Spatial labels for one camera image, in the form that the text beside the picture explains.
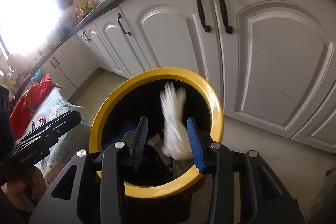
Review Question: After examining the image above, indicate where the yellow-rimmed trash bin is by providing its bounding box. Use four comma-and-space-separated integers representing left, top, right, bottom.
89, 68, 225, 224

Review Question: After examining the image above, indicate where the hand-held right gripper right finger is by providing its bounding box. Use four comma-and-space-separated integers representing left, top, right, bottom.
186, 117, 306, 224

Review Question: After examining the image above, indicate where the blue snack wrapper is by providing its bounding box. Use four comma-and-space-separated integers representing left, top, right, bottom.
102, 120, 139, 149

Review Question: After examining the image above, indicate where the small wall fan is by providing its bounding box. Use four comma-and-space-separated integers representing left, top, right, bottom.
57, 0, 74, 9

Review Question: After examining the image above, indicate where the white pleated paper wrapper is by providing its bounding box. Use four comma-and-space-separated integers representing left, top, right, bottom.
159, 81, 195, 159

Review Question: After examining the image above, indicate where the red cloth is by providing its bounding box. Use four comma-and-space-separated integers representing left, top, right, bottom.
10, 74, 62, 141

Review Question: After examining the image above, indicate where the printed cartoon blanket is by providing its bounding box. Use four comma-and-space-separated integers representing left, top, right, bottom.
20, 88, 91, 189

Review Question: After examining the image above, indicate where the row of white cabinet doors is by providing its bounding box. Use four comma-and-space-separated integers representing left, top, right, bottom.
28, 0, 336, 154

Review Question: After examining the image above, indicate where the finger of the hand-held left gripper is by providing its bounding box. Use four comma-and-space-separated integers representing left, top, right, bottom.
14, 111, 82, 152

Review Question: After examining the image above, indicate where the group of condiment bottles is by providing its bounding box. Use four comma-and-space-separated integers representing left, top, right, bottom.
74, 0, 96, 17

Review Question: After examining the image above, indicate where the person's left hand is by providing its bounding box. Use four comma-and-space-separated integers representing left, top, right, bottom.
0, 167, 47, 214

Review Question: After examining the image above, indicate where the bright window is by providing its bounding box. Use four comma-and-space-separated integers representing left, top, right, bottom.
0, 0, 58, 57

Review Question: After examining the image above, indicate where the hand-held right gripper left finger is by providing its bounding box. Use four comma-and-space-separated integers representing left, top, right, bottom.
29, 116, 149, 224

